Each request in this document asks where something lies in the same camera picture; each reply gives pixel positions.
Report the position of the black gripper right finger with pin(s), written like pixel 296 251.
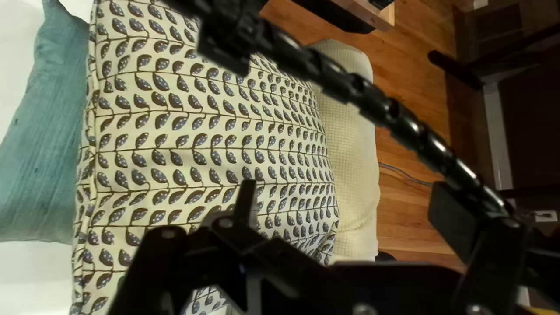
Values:
pixel 460 223

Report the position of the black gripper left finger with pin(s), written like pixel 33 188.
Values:
pixel 242 212

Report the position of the brown leaf pattern pillow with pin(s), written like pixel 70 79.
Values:
pixel 168 137

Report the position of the blue pillow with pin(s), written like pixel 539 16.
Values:
pixel 39 153

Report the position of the dark side table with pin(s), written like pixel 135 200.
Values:
pixel 508 53

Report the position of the cream fabric sofa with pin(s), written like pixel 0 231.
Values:
pixel 348 137

